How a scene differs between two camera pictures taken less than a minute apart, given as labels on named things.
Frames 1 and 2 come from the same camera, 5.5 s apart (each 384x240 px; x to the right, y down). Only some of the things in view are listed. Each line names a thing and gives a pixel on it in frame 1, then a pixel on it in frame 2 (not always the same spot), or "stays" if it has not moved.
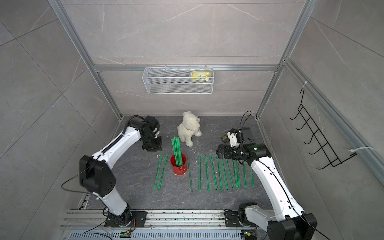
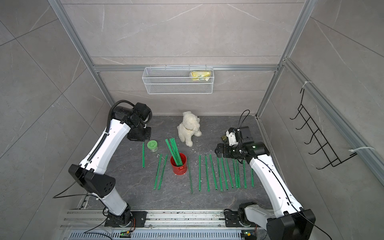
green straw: [226, 181] stays
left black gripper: [158, 147] → [148, 131]
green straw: [236, 180] stays
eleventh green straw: [252, 178] stays
